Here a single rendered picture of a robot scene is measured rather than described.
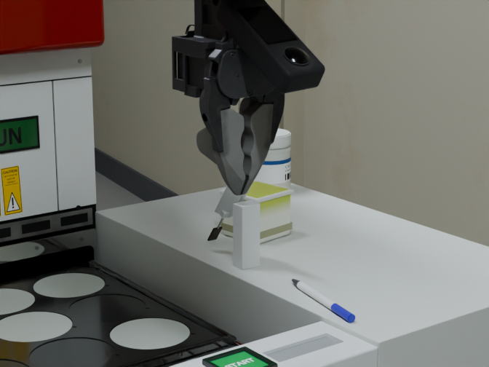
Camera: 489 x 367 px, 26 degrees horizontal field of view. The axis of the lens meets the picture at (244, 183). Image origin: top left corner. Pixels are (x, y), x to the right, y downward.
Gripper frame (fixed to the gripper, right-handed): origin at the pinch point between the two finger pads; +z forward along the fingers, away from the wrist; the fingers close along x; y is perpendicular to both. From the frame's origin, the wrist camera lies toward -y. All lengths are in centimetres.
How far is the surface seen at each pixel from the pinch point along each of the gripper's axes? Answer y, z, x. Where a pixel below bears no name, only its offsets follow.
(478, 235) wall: 112, 65, -166
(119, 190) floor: 380, 115, -202
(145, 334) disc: 26.2, 25.6, -4.1
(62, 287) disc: 47, 26, -3
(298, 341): 2.3, 19.6, -9.1
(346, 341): -0.9, 19.6, -13.2
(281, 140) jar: 50, 10, -44
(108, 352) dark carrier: 24.4, 25.7, 2.1
